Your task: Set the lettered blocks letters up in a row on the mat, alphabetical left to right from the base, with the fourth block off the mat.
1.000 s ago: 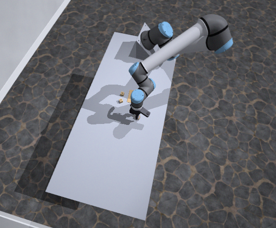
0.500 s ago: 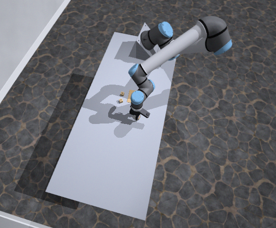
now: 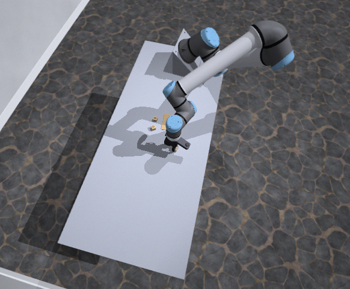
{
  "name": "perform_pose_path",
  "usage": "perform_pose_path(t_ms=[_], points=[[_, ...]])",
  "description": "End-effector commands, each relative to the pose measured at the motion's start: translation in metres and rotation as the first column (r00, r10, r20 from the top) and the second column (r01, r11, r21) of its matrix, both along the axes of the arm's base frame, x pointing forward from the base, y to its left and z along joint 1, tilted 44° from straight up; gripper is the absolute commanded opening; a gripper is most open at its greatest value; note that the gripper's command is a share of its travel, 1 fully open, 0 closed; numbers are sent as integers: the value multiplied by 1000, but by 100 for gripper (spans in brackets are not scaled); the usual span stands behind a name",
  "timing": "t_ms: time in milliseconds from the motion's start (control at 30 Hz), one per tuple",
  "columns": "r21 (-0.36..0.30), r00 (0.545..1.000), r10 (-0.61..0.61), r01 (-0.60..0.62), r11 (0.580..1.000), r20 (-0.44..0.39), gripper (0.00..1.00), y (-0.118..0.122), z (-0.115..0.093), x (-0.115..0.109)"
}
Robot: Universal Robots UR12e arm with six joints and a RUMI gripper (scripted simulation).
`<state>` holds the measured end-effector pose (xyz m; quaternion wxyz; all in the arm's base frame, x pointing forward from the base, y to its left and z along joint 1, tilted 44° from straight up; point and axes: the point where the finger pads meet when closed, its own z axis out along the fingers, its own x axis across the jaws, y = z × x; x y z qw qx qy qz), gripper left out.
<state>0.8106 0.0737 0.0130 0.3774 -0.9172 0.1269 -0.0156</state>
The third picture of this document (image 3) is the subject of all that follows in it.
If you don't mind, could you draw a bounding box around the tan flat mat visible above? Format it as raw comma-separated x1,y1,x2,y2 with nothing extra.
161,114,172,130

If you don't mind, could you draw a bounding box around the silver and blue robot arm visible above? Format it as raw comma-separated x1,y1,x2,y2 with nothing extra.
163,20,294,150

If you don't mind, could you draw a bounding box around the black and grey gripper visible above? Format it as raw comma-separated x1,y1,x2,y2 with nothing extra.
164,134,178,152

